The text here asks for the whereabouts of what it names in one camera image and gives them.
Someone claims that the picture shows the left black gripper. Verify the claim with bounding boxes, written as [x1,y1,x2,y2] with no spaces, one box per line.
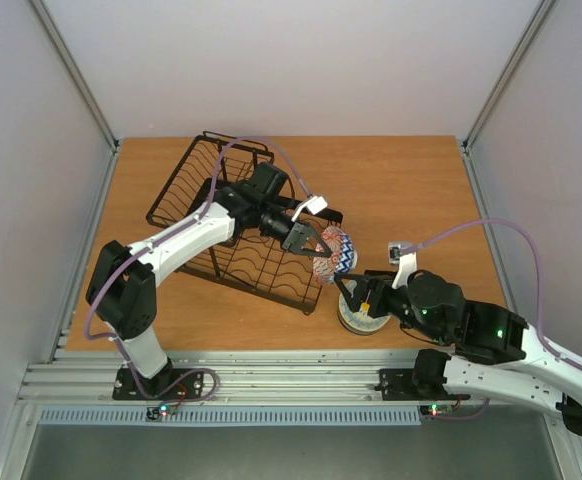
[260,202,333,258]

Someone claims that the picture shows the yellow rimmed sun bowl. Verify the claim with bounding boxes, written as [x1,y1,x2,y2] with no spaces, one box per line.
[338,293,387,318]

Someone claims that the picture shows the red patterned bowl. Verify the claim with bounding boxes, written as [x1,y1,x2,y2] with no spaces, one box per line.
[311,225,345,287]

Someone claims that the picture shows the black wire dish rack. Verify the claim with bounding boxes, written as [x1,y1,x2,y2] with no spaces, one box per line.
[141,131,342,314]

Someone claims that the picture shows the blue white patterned bowl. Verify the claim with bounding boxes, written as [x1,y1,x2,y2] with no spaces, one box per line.
[335,229,358,273]

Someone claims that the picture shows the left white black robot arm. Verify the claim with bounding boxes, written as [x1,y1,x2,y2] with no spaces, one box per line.
[86,163,327,398]

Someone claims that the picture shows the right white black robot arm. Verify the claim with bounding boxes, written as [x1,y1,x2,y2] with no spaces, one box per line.
[335,270,582,437]

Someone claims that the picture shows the right small circuit board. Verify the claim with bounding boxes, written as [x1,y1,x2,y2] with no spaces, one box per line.
[420,404,455,418]

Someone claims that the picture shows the small circuit board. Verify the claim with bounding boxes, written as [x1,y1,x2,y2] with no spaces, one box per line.
[145,405,178,421]
[420,404,455,418]

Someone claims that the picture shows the left small circuit board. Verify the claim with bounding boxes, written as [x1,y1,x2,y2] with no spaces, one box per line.
[145,405,178,421]

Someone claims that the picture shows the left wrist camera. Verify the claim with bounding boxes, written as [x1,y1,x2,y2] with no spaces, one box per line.
[292,195,328,221]

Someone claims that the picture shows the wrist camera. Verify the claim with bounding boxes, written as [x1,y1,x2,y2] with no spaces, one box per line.
[292,195,328,221]
[388,242,418,290]

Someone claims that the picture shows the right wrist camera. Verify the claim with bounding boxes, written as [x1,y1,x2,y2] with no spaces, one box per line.
[388,242,418,290]

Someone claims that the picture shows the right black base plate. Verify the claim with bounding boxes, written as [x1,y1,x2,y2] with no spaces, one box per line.
[374,368,470,403]

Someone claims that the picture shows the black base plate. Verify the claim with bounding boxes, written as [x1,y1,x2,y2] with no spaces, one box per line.
[112,368,210,401]
[374,368,470,403]

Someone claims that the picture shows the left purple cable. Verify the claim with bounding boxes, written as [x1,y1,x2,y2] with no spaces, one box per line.
[84,135,317,401]

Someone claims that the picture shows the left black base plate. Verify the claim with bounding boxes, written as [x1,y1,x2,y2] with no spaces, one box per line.
[112,368,210,401]

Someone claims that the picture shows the grey slotted cable duct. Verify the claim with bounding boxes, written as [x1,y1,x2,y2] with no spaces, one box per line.
[39,406,421,427]

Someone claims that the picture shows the aluminium frame rails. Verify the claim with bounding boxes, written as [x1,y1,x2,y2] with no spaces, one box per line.
[15,134,582,480]

